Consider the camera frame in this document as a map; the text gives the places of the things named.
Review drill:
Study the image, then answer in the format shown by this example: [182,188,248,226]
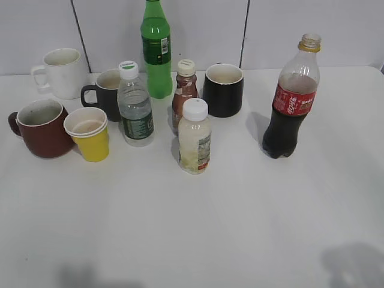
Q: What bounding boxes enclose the milky juice bottle white cap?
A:
[178,98,212,175]

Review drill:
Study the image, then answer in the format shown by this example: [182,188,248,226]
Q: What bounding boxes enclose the cola bottle red label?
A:
[262,34,322,159]

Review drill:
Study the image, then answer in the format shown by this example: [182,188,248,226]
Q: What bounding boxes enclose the brown drink bottle beige cap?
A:
[172,59,199,135]

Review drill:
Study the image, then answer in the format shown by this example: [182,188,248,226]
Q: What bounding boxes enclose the yellow paper cup stack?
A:
[64,107,109,162]

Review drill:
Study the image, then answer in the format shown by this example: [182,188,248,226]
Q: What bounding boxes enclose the white ceramic mug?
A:
[31,48,89,100]

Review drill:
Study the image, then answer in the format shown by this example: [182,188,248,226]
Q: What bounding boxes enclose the black ceramic mug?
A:
[203,63,244,118]

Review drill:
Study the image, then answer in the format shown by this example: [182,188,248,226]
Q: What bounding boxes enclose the dark green mug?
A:
[80,69,121,122]

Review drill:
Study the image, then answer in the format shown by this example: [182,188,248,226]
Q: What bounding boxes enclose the dark red ceramic mug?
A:
[8,99,74,158]

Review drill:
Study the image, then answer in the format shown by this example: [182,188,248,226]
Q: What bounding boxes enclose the green soda bottle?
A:
[140,1,173,99]

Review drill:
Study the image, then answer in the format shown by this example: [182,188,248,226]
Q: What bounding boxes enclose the clear water bottle white cap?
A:
[117,61,154,148]

